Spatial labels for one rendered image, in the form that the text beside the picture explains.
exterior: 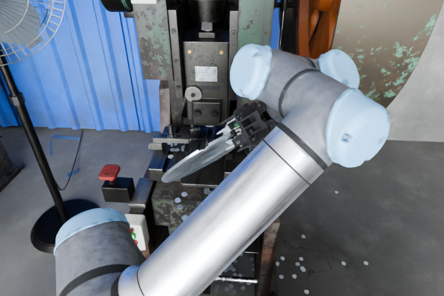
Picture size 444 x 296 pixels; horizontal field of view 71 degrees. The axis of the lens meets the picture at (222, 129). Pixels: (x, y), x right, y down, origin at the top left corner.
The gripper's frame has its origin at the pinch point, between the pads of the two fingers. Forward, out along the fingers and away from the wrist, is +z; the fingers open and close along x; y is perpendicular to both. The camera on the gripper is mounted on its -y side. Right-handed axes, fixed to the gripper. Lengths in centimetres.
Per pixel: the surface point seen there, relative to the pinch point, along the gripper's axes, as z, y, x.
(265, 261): 42, -17, 48
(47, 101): 206, -19, -99
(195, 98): 24.9, -15.1, -16.7
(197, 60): 15.5, -16.7, -25.9
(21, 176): 196, 24, -49
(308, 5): 3, -68, -27
